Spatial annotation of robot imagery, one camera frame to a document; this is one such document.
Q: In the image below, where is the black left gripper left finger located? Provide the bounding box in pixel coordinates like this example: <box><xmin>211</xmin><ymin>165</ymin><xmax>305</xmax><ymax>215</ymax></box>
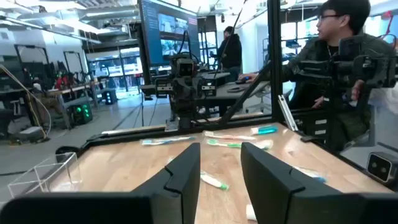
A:
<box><xmin>130</xmin><ymin>142</ymin><xmax>201</xmax><ymax>224</ymax></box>

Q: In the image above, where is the grey office chair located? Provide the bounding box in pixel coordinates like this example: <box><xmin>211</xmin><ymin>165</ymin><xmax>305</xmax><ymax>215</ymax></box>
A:
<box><xmin>245</xmin><ymin>86</ymin><xmax>294</xmax><ymax>114</ymax></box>

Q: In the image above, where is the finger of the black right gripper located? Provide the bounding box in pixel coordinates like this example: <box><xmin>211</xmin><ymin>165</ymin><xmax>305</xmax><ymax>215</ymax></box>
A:
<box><xmin>185</xmin><ymin>80</ymin><xmax>200</xmax><ymax>110</ymax></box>
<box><xmin>173</xmin><ymin>80</ymin><xmax>187</xmax><ymax>110</ymax></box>

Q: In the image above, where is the dark office desk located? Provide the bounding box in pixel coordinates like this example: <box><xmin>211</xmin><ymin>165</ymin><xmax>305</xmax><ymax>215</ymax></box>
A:
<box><xmin>195</xmin><ymin>80</ymin><xmax>272</xmax><ymax>110</ymax></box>

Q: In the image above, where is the black box with green lights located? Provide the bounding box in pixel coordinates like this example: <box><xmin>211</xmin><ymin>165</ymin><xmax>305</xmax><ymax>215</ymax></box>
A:
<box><xmin>68</xmin><ymin>101</ymin><xmax>94</xmax><ymax>126</ymax></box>

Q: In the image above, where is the person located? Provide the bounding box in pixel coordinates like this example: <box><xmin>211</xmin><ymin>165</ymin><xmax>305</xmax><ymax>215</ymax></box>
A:
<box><xmin>238</xmin><ymin>0</ymin><xmax>398</xmax><ymax>152</ymax></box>
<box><xmin>215</xmin><ymin>26</ymin><xmax>243</xmax><ymax>82</ymax></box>

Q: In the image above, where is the black frame handle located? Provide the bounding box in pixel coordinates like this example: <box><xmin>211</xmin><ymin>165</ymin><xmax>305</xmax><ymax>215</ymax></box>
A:
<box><xmin>55</xmin><ymin>145</ymin><xmax>81</xmax><ymax>156</ymax></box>

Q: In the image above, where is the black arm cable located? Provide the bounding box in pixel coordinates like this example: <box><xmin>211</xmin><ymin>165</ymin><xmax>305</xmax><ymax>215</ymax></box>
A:
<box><xmin>177</xmin><ymin>29</ymin><xmax>200</xmax><ymax>62</ymax></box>

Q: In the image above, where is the black diagonal frame brace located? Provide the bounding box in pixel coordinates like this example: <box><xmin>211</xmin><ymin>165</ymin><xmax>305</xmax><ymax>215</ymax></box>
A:
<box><xmin>218</xmin><ymin>62</ymin><xmax>272</xmax><ymax>125</ymax></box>

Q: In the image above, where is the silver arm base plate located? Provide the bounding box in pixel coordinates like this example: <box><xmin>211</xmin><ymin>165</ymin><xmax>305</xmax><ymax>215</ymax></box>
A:
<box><xmin>164</xmin><ymin>119</ymin><xmax>180</xmax><ymax>133</ymax></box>

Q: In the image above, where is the silver angled bracket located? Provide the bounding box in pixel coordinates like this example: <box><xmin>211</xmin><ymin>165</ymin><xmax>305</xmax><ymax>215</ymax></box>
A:
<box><xmin>277</xmin><ymin>94</ymin><xmax>299</xmax><ymax>132</ymax></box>

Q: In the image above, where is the green toothbrush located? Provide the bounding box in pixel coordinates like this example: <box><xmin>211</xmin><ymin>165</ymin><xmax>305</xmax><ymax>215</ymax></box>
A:
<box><xmin>206</xmin><ymin>138</ymin><xmax>274</xmax><ymax>151</ymax></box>
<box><xmin>200</xmin><ymin>170</ymin><xmax>230</xmax><ymax>192</ymax></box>

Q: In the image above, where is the wooden workbench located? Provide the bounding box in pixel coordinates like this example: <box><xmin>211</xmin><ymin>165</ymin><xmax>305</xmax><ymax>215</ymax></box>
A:
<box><xmin>46</xmin><ymin>81</ymin><xmax>101</xmax><ymax>131</ymax></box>

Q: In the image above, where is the black table frame rail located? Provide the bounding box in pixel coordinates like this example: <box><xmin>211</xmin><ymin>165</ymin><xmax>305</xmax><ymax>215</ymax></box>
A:
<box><xmin>298</xmin><ymin>124</ymin><xmax>398</xmax><ymax>191</ymax></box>
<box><xmin>81</xmin><ymin>115</ymin><xmax>276</xmax><ymax>149</ymax></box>

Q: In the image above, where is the large monitor display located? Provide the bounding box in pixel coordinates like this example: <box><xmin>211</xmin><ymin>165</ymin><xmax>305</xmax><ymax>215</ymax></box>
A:
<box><xmin>138</xmin><ymin>0</ymin><xmax>201</xmax><ymax>68</ymax></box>

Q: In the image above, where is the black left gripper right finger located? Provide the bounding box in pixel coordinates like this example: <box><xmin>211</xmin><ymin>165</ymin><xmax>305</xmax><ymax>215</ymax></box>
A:
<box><xmin>241</xmin><ymin>142</ymin><xmax>361</xmax><ymax>224</ymax></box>

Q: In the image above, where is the yellow hanging cable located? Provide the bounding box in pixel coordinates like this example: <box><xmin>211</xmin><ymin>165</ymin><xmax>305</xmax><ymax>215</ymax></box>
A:
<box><xmin>0</xmin><ymin>64</ymin><xmax>53</xmax><ymax>139</ymax></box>

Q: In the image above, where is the orange toothbrush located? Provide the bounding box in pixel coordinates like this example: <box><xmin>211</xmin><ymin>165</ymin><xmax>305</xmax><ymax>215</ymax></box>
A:
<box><xmin>203</xmin><ymin>130</ymin><xmax>257</xmax><ymax>141</ymax></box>

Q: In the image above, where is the blue white electric toothbrush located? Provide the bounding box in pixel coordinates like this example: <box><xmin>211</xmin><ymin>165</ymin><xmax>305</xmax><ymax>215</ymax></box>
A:
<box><xmin>293</xmin><ymin>166</ymin><xmax>328</xmax><ymax>184</ymax></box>

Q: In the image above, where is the clear acrylic organizer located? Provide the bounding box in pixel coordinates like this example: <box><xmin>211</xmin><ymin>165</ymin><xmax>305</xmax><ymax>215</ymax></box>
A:
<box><xmin>7</xmin><ymin>151</ymin><xmax>83</xmax><ymax>199</ymax></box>

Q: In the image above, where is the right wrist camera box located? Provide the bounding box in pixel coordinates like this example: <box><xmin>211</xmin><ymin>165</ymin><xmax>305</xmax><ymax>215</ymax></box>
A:
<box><xmin>177</xmin><ymin>57</ymin><xmax>197</xmax><ymax>78</ymax></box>

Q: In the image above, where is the small black equipment box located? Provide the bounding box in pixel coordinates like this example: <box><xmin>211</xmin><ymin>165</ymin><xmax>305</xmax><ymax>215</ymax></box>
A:
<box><xmin>101</xmin><ymin>88</ymin><xmax>119</xmax><ymax>106</ymax></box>

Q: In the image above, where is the black table-level camera box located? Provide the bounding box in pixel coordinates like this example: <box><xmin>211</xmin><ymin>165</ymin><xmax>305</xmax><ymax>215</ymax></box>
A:
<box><xmin>366</xmin><ymin>151</ymin><xmax>398</xmax><ymax>184</ymax></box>

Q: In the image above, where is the black frame post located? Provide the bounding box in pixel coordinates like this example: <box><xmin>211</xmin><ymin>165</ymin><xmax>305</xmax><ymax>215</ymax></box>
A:
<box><xmin>266</xmin><ymin>0</ymin><xmax>284</xmax><ymax>123</ymax></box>

